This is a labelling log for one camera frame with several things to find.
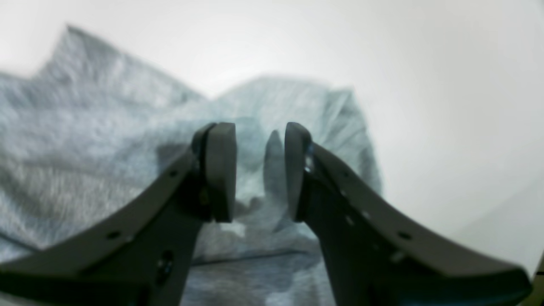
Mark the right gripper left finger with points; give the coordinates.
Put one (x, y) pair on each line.
(140, 256)

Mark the grey T-shirt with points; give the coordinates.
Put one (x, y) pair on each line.
(95, 126)

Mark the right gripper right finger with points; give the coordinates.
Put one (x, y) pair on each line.
(377, 256)

